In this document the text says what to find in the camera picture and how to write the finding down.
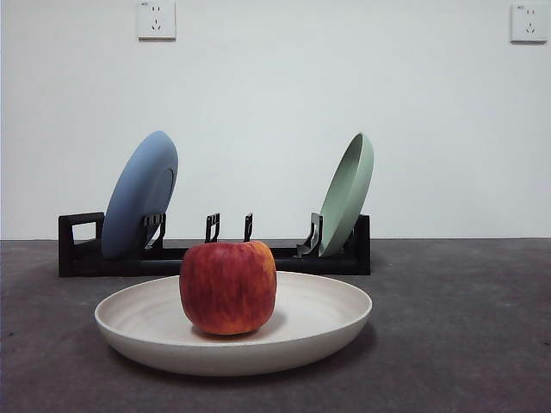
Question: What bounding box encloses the blue plate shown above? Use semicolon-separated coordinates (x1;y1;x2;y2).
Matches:
102;130;180;260

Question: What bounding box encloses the red apple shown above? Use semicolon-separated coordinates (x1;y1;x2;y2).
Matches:
179;239;277;336

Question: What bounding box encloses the white wall socket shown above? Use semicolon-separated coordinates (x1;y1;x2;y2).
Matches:
137;0;176;42
510;3;542;44

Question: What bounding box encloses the pale cream yellow plate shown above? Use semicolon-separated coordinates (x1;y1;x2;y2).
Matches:
94;269;374;378

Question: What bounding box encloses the black plate rack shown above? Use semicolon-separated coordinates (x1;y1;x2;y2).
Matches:
58;211;371;278

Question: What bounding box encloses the green plate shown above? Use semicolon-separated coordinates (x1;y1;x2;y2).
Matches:
318;132;375;258

